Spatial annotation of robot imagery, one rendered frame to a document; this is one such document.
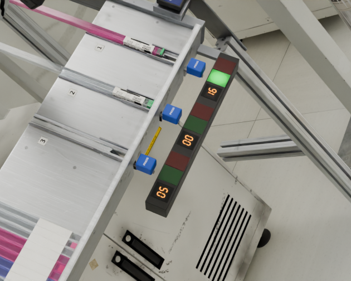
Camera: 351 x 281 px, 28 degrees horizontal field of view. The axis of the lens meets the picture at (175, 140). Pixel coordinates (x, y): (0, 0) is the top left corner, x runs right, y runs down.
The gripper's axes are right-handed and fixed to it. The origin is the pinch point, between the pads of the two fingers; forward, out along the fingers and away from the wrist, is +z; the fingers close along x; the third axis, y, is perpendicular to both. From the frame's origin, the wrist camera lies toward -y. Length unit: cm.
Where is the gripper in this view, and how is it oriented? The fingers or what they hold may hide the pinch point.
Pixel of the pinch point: (0, 17)
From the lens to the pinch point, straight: 127.5
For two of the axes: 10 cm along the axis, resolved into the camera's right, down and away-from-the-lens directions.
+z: -1.8, 4.0, 9.0
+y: -9.0, -4.4, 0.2
